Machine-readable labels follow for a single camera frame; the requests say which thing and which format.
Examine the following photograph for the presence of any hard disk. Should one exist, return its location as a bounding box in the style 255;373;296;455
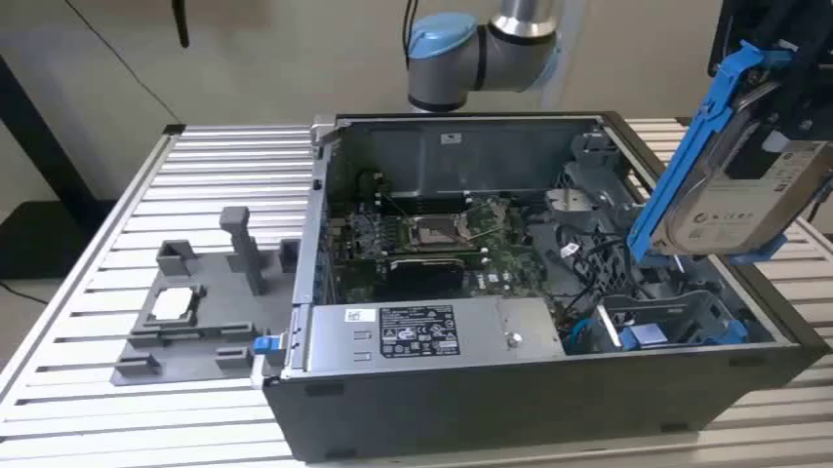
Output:
625;39;833;267
614;319;755;352

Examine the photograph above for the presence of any gray metal drive cage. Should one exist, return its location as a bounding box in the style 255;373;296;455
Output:
543;131;651;230

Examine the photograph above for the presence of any green motherboard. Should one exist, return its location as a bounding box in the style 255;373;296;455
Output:
328;194;562;306

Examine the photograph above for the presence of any CPU socket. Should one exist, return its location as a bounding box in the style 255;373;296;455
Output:
402;214;471;253

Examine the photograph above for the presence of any thin metal locking lever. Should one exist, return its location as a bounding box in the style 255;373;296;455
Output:
379;190;412;219

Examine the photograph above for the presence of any black graphics card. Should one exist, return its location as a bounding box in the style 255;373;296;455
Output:
387;255;467;299

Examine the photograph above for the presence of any silver power supply unit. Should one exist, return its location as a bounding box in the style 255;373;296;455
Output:
310;296;564;374

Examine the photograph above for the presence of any black open PC case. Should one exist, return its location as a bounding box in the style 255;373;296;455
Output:
263;110;833;463

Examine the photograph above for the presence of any gray parts rack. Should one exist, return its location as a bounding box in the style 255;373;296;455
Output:
109;205;300;389

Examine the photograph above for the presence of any green RAM stick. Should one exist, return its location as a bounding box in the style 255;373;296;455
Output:
155;329;227;340

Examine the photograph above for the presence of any silver CPU plate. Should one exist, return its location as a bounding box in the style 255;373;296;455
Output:
149;287;196;322

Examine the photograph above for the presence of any black furniture stand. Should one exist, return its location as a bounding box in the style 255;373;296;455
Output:
0;53;127;282

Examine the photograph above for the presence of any black wire with white label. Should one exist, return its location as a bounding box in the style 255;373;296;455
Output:
546;223;627;313

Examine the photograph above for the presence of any metal socket cover frame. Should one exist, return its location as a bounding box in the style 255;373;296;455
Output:
456;197;516;241

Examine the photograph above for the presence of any black cable beside arm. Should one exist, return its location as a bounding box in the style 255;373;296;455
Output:
400;0;419;56

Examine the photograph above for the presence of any blue data wire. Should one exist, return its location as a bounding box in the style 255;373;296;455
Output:
563;316;598;350

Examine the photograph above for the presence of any black hanging strap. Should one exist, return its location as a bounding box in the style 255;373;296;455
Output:
169;0;192;49

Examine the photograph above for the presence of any thin black wall cable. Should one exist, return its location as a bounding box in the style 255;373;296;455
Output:
68;0;184;126

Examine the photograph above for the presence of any black floor cable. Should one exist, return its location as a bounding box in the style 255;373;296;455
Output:
0;281;41;304

